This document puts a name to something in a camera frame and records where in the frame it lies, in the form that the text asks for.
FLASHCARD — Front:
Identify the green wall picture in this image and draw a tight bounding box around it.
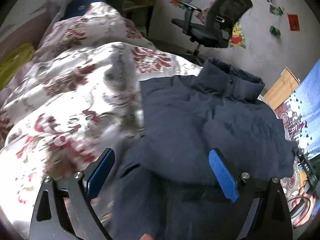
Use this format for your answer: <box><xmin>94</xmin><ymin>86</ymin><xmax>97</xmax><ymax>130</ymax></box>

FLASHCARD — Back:
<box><xmin>270</xmin><ymin>26</ymin><xmax>281</xmax><ymax>37</ymax></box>

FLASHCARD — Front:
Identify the light wooden board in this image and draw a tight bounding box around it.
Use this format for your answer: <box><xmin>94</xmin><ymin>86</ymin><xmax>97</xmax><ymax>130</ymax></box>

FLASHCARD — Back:
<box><xmin>264</xmin><ymin>67</ymin><xmax>300</xmax><ymax>110</ymax></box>

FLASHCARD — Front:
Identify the yellow green cloth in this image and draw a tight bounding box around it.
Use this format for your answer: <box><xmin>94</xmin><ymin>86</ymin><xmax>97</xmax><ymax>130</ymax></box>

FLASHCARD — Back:
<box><xmin>0</xmin><ymin>43</ymin><xmax>35</xmax><ymax>89</ymax></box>

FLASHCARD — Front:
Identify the Winnie the Pooh sticker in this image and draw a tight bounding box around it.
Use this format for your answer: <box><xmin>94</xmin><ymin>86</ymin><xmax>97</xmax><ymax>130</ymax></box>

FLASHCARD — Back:
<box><xmin>229</xmin><ymin>22</ymin><xmax>246</xmax><ymax>48</ymax></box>

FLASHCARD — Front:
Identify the wooden desk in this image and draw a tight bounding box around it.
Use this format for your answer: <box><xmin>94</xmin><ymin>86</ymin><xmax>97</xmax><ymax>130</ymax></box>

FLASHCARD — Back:
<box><xmin>106</xmin><ymin>0</ymin><xmax>157</xmax><ymax>37</ymax></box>

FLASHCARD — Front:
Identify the dark navy puffer jacket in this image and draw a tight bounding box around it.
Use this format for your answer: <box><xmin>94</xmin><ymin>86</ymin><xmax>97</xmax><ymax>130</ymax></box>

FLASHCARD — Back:
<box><xmin>111</xmin><ymin>58</ymin><xmax>294</xmax><ymax>239</ymax></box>

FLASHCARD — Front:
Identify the red square wall paper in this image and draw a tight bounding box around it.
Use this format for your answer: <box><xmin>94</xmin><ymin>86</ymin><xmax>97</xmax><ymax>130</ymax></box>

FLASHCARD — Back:
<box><xmin>287</xmin><ymin>14</ymin><xmax>300</xmax><ymax>31</ymax></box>

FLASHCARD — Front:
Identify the blue cartoon wardrobe curtain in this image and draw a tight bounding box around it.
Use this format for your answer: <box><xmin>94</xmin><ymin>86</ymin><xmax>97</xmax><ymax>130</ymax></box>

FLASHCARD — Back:
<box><xmin>276</xmin><ymin>61</ymin><xmax>320</xmax><ymax>159</ymax></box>

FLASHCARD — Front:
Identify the blue pillow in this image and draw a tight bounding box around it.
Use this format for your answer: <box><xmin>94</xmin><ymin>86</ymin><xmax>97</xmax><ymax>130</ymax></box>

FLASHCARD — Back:
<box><xmin>61</xmin><ymin>0</ymin><xmax>106</xmax><ymax>21</ymax></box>

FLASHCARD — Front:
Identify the floral white red quilt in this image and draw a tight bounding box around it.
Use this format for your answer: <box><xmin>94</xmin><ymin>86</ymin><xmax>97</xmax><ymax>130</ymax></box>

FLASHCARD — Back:
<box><xmin>0</xmin><ymin>0</ymin><xmax>304</xmax><ymax>238</ymax></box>

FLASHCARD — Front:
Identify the black office chair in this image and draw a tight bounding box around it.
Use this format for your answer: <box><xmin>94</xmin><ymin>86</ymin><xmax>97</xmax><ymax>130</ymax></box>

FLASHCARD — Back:
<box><xmin>171</xmin><ymin>0</ymin><xmax>253</xmax><ymax>66</ymax></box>

